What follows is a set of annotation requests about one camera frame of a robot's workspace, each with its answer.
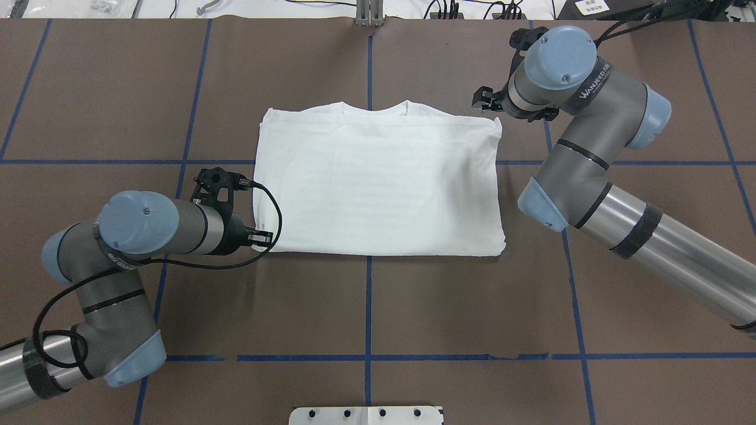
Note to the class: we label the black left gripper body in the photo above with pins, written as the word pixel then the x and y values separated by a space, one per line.
pixel 232 231

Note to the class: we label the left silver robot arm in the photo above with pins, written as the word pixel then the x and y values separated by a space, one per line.
pixel 102 325

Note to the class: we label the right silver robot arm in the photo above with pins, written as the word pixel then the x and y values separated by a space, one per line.
pixel 558 70

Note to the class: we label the black box with white label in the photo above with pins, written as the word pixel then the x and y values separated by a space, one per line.
pixel 602 10

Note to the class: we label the white long-sleeve printed shirt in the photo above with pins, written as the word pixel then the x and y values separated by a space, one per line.
pixel 409 180

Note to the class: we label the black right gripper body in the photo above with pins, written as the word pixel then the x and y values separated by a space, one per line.
pixel 504 101

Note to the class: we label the aluminium frame post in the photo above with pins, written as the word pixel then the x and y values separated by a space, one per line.
pixel 370 13

